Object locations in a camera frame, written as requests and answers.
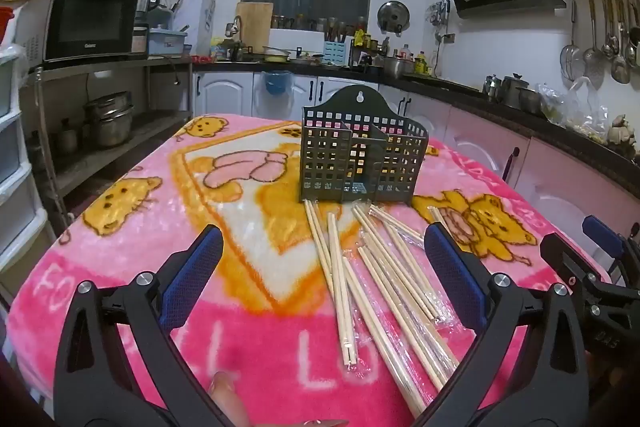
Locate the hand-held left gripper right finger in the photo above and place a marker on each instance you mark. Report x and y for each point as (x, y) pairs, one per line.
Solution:
(455, 277)

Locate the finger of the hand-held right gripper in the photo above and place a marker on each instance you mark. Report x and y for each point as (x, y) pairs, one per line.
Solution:
(602, 234)
(567, 262)

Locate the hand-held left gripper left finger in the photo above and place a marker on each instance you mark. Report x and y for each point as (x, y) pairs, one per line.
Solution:
(195, 272)

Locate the bunch of wooden chopsticks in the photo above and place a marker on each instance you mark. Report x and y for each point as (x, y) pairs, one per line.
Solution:
(335, 257)

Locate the dark green utensil holder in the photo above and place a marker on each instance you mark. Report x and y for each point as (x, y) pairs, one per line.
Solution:
(325, 157)

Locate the person's left hand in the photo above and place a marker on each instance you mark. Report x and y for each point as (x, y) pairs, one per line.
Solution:
(227, 399)

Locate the pink printed blanket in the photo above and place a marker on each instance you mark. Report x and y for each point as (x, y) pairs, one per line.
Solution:
(125, 307)

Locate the brown ornament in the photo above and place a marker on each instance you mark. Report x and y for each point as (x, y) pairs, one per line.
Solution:
(621, 132)

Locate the clear plastic bags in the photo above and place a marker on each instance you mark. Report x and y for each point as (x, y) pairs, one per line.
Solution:
(575, 107)

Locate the pink base cabinet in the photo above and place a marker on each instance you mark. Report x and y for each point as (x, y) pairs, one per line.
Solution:
(500, 142)

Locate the low steel pot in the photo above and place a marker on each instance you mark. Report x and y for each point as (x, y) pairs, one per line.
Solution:
(532, 103)

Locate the row of hanging steel ladles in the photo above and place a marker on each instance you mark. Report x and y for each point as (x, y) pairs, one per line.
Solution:
(621, 67)

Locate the white base cabinet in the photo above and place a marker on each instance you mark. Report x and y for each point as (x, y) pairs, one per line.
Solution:
(225, 94)

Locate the steel kettle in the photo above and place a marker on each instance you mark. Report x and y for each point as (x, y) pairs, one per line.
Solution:
(492, 88)

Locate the small steel cup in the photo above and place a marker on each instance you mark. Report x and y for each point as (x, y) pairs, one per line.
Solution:
(67, 137)

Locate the black kitchen countertop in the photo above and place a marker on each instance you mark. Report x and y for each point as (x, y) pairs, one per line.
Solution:
(450, 87)

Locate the blue hanging bin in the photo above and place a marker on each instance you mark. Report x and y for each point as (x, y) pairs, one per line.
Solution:
(277, 86)

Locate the yellow oil bottle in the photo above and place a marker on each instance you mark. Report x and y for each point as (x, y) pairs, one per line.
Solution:
(422, 66)

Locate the white plastic drawer unit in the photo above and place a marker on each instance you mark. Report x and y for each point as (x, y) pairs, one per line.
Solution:
(12, 157)

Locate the steel stock pot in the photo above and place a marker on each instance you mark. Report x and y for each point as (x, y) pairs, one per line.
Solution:
(399, 67)

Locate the grey metal shelf rack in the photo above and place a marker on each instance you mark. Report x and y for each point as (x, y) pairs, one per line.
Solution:
(115, 66)

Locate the blue plastic box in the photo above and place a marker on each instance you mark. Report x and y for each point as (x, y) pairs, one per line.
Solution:
(167, 43)

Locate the rack of seasoning bottles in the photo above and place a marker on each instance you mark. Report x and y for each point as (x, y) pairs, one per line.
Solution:
(370, 49)

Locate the steel sink faucet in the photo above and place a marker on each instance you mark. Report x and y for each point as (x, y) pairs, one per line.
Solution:
(235, 24)

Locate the blue knife block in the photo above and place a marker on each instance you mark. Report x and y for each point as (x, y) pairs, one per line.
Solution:
(335, 54)

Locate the wooden cutting board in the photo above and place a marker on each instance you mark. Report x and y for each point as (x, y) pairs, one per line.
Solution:
(254, 24)

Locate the hanging kitchen tools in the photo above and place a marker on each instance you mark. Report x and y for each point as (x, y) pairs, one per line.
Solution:
(440, 14)

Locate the hanging steel pot lid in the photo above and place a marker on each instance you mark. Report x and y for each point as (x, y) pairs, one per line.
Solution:
(393, 17)

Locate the black microwave oven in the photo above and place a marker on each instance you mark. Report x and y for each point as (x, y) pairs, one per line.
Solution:
(85, 22)

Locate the row of spice jars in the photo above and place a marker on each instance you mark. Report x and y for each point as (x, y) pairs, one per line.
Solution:
(310, 23)

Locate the red bucket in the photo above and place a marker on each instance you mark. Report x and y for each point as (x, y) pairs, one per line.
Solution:
(5, 24)

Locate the wall outlet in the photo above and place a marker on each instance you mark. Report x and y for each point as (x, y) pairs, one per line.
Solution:
(449, 38)

